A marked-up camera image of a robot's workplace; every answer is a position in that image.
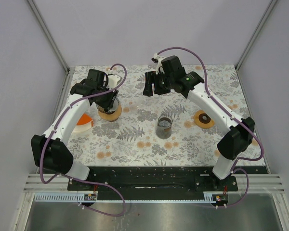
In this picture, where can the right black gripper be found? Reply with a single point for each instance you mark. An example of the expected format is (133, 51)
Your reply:
(150, 78)

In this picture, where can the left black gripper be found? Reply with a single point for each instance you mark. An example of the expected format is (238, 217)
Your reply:
(108, 104)

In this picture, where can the clear glass dripper cone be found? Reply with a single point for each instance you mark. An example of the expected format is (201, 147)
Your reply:
(140, 105)

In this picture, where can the orange coffee filter pack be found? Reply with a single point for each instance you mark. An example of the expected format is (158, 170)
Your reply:
(85, 123)

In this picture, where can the grey glass carafe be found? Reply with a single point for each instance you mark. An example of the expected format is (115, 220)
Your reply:
(163, 126)

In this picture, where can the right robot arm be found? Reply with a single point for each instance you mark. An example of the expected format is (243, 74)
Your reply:
(236, 130)

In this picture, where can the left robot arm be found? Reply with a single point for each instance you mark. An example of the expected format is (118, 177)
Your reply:
(50, 150)

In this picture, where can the floral tablecloth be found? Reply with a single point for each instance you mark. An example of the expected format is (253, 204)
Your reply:
(132, 139)

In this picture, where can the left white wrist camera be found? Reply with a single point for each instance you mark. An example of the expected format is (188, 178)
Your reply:
(113, 79)

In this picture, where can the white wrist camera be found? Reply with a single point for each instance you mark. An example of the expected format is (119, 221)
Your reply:
(157, 59)
(113, 79)

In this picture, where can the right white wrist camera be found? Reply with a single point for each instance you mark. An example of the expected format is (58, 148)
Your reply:
(157, 59)

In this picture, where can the left aluminium frame post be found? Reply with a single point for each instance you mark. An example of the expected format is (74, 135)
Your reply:
(41, 22)

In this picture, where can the aluminium frame post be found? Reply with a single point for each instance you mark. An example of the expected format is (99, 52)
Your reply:
(41, 22)
(257, 31)

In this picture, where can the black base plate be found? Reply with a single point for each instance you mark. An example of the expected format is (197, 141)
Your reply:
(155, 183)

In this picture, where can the white slotted cable duct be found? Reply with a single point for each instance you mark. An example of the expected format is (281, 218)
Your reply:
(77, 197)

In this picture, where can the right aluminium frame post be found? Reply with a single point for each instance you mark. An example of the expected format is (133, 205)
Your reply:
(257, 31)

